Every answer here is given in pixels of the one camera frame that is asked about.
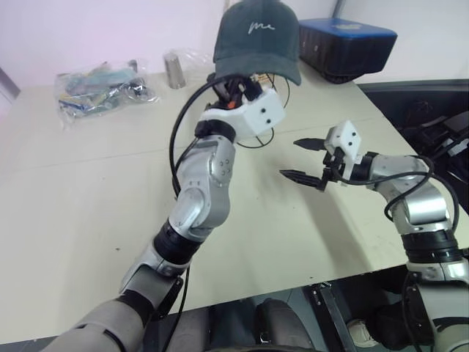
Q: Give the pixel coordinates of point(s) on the plastic bag of small items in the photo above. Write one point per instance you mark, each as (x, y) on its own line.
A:
(102, 91)

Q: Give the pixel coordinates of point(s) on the dark green baseball cap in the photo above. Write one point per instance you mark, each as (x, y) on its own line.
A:
(256, 40)

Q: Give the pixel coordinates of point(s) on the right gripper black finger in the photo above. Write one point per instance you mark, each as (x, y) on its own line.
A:
(303, 178)
(310, 143)

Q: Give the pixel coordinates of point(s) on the silver metal cup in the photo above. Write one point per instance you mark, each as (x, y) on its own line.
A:
(174, 70)

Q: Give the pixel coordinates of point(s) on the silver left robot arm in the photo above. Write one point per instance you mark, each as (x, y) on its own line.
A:
(205, 205)

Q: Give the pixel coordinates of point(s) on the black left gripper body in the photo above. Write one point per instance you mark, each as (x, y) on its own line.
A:
(230, 91)

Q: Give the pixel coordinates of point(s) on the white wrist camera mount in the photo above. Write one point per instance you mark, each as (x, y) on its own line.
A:
(346, 137)
(260, 110)

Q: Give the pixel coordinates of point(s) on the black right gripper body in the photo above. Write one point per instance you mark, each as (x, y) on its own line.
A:
(331, 166)

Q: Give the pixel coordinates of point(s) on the black equipment pile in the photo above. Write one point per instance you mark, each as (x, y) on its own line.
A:
(414, 110)

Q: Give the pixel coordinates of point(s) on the dark rounded shape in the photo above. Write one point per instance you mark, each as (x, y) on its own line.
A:
(278, 324)

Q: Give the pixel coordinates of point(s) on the white shoe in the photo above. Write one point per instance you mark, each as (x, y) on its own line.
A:
(361, 333)

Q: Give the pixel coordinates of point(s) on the blue and black box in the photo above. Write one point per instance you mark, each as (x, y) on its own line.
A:
(344, 44)

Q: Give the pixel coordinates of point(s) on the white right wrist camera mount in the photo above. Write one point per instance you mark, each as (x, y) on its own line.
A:
(346, 137)

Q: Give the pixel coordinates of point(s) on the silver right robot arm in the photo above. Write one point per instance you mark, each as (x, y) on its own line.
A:
(421, 205)

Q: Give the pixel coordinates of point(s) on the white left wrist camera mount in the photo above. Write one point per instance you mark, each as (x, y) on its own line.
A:
(260, 110)

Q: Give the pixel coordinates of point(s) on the black metal frame bar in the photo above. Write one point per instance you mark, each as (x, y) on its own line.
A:
(329, 311)

